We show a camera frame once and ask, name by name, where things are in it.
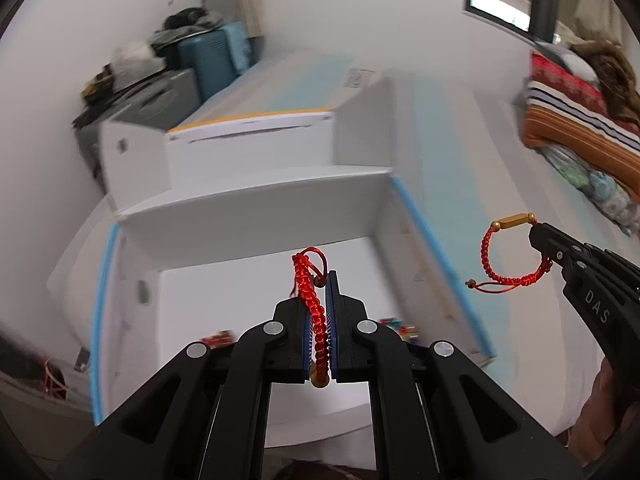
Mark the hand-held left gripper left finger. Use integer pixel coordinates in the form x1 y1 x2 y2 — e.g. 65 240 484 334
52 297 310 480

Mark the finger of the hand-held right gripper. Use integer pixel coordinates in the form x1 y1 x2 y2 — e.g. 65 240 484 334
560 255 640 376
528 222 640 302

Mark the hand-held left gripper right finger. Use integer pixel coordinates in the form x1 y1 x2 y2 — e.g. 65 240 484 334
325 270 587 480

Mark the red cord bracelet gold tag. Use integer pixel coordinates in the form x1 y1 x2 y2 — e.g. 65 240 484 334
287 246 333 388

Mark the red cord bracelet gold tube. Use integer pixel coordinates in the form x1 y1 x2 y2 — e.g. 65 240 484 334
465 212 553 293

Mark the multicolour glass bead bracelet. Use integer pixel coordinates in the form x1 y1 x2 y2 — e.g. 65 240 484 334
378 316 418 343

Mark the red glass bead bracelet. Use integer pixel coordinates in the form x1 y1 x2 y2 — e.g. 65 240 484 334
200 331 236 350

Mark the sky print cardboard box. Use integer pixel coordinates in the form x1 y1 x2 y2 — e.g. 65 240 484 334
92 50 498 448

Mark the person's right hand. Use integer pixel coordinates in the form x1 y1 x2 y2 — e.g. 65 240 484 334
567 360 631 467

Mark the floral blanket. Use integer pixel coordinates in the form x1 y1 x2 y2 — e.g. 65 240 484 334
542 140 640 238

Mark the stack of folded blankets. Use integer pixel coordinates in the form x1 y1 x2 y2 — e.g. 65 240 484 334
520 52 640 156

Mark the brown fuzzy cloth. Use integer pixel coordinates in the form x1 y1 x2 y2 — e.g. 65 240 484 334
570 40 640 126

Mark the grey storage box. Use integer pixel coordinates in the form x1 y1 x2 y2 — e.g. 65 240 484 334
75 67 203 171

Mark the blue suitcase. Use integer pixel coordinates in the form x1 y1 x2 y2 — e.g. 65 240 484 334
177 22 251 103

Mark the pile of dark clothes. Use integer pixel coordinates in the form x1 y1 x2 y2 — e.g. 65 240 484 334
152 7 223 51

